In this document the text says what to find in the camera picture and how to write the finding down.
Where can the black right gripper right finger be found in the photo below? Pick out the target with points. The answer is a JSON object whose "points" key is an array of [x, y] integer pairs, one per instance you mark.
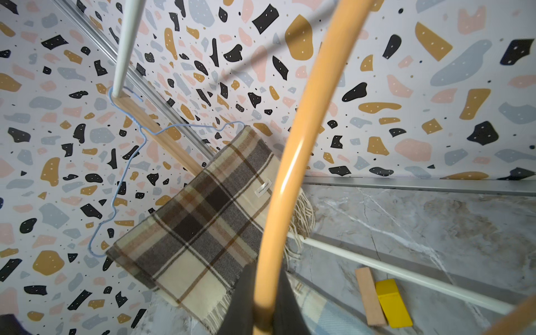
{"points": [[288, 319]]}

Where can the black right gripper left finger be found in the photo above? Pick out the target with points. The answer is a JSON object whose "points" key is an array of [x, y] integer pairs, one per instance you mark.
{"points": [[239, 317]]}

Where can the brown plaid fringed scarf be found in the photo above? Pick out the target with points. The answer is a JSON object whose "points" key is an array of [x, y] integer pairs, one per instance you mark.
{"points": [[194, 248]]}

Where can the light blue wire hanger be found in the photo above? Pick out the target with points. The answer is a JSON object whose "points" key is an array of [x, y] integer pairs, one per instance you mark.
{"points": [[145, 135]]}

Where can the orange plastic hanger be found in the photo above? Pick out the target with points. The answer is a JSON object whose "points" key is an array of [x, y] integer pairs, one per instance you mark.
{"points": [[346, 25]]}

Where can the blue plaid scarf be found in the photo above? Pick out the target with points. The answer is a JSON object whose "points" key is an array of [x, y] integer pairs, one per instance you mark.
{"points": [[323, 316]]}

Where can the white lower rack rod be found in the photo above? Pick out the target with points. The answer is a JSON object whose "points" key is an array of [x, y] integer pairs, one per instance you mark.
{"points": [[462, 294]]}

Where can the white rack rod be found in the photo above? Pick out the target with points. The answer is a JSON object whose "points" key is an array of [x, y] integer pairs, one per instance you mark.
{"points": [[462, 294], [133, 11]]}

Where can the small wooden block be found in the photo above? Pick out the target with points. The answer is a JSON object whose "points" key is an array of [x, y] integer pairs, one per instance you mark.
{"points": [[372, 306]]}

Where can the yellow block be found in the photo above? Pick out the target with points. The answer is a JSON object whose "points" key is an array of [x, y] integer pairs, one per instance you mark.
{"points": [[392, 304]]}

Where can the white top rack rod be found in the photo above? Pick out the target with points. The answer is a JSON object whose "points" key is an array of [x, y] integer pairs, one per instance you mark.
{"points": [[133, 11]]}

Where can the wooden clothes rack frame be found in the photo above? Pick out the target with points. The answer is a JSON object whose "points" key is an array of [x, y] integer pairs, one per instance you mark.
{"points": [[127, 104]]}

